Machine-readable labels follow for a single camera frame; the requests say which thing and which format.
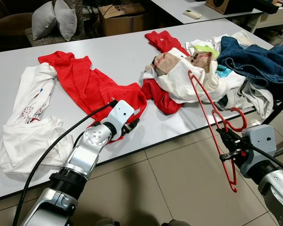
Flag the red wire clothes hanger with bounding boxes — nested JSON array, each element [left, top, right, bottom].
[[187, 69, 249, 194]]

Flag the large red shirt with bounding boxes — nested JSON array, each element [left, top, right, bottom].
[[38, 50, 148, 143]]

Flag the red crumpled garment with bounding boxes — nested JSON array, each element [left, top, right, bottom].
[[141, 78, 185, 116], [144, 30, 190, 57]]

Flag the grey white garment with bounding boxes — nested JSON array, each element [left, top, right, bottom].
[[216, 81, 275, 119]]

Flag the white picture print t-shirt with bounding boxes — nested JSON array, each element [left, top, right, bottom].
[[143, 47, 247, 105]]

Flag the teal cloth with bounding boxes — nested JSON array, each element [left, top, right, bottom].
[[216, 65, 230, 79]]

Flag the blue denim jeans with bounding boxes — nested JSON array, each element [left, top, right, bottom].
[[217, 35, 283, 102]]

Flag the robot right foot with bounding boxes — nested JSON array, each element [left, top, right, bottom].
[[161, 218, 190, 226]]

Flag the white green garment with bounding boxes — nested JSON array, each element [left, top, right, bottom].
[[185, 40, 223, 61]]

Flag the beige garment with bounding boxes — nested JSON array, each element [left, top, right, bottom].
[[235, 31, 262, 48]]

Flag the white shirt with small print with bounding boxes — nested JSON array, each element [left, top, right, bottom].
[[0, 63, 77, 178]]

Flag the brown cardboard box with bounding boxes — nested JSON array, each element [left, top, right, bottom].
[[98, 3, 150, 37]]

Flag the grey pillow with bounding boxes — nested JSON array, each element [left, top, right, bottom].
[[32, 1, 57, 41], [54, 0, 79, 41]]

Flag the white remote control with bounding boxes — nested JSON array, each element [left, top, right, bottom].
[[183, 9, 203, 20]]

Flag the brown black speaker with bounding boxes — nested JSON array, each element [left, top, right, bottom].
[[205, 0, 256, 15]]

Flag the dark brown armchair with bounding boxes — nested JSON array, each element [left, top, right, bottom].
[[0, 0, 38, 40]]

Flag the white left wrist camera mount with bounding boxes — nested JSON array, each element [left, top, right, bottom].
[[104, 99, 135, 138]]

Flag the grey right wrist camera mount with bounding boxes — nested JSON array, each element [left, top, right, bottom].
[[241, 124, 278, 166]]

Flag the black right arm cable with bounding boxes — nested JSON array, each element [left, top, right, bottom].
[[245, 144, 283, 168]]

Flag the black table leg frame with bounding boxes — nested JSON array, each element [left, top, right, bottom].
[[268, 98, 283, 117]]

